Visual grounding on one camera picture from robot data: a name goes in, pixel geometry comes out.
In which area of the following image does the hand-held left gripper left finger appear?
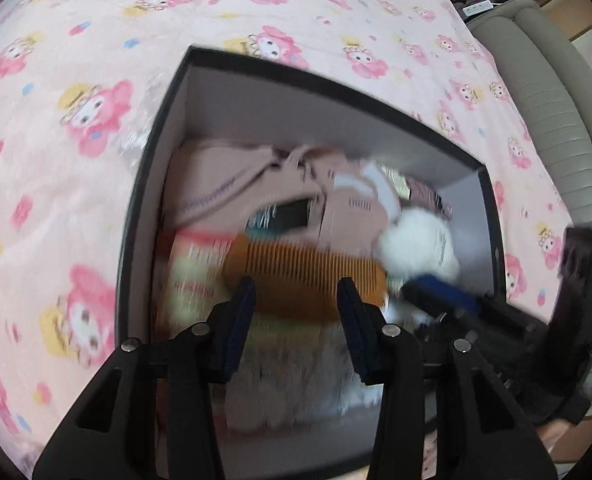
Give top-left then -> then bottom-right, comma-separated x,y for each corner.
31,275 -> 257,480

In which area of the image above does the black cardboard box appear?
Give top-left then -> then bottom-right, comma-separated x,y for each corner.
116,45 -> 507,480

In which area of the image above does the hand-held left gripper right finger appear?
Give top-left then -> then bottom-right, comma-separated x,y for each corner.
337,276 -> 559,480

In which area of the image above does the pink cartoon printed blanket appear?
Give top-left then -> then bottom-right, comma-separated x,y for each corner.
0,0 -> 576,480

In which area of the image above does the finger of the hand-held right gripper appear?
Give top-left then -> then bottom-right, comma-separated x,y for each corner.
401,272 -> 551,361

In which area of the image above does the pink fabric pouch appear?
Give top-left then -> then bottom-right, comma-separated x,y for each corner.
168,140 -> 401,251

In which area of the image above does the beige padded sofa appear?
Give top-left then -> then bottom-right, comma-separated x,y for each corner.
468,0 -> 592,411

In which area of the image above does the white fluffy plush toy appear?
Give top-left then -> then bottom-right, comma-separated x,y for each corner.
373,205 -> 464,321

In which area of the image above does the brown wooden comb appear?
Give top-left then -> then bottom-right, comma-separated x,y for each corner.
222,235 -> 389,321

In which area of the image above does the brown patterned packet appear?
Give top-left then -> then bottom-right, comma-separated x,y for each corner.
406,175 -> 456,221

